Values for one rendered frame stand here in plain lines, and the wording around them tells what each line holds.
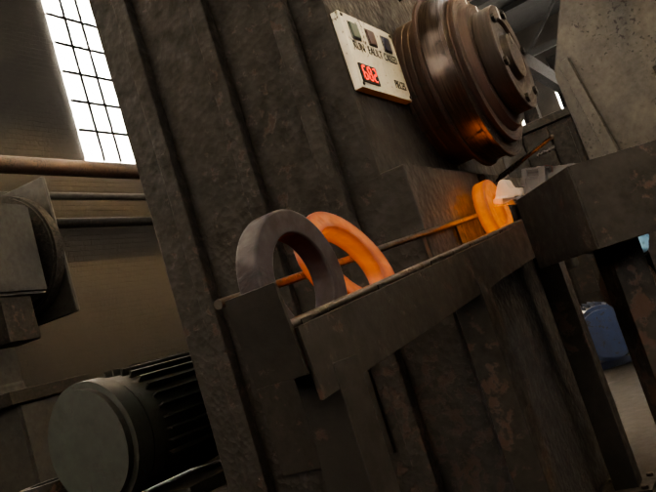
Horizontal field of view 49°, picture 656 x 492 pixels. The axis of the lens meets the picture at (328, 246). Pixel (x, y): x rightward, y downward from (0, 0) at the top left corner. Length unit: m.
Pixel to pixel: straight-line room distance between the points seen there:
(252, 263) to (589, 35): 4.06
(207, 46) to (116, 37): 0.33
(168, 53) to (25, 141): 7.30
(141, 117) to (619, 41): 3.31
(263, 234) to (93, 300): 8.03
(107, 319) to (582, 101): 6.08
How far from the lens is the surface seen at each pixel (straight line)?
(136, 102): 1.95
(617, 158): 1.23
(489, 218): 1.68
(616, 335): 3.93
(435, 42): 1.79
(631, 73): 4.63
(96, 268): 9.03
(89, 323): 8.73
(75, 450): 2.34
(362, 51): 1.65
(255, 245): 0.84
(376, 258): 1.12
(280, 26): 1.65
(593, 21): 4.76
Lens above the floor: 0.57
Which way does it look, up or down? 7 degrees up
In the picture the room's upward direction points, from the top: 18 degrees counter-clockwise
